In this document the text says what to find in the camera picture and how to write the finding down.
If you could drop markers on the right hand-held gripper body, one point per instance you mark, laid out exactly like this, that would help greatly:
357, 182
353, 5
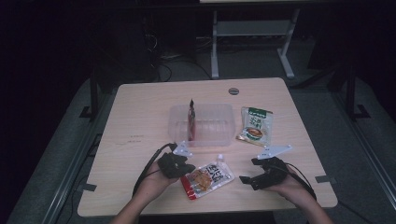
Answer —
274, 174

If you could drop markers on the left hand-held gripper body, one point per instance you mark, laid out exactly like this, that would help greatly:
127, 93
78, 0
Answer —
171, 166

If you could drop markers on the orange spouted sauce pouch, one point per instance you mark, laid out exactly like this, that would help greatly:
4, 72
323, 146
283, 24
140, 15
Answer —
207, 180

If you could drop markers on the green and white food pouch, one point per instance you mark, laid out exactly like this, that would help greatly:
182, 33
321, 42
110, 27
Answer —
255, 127

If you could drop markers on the red and black snack packet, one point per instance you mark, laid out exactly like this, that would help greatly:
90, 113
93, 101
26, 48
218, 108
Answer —
191, 124

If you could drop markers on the clear plastic container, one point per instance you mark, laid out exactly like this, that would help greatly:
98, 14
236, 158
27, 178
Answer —
214, 124

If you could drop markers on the person's left hand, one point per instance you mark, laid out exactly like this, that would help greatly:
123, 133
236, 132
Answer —
154, 185

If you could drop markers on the person's right hand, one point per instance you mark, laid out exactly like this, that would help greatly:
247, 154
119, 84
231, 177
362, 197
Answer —
295, 189

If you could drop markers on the grey tape strip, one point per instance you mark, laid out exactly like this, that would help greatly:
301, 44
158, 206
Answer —
325, 179
87, 187

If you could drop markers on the grey table grommet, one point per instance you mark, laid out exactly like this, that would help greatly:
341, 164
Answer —
233, 91

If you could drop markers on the black metal stand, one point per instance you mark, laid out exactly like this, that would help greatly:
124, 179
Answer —
350, 93
93, 93

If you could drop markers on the grey metal floor rail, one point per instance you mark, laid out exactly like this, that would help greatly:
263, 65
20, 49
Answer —
373, 158
72, 177

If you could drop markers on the white metal desk frame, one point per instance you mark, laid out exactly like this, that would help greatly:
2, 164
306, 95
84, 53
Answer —
253, 28

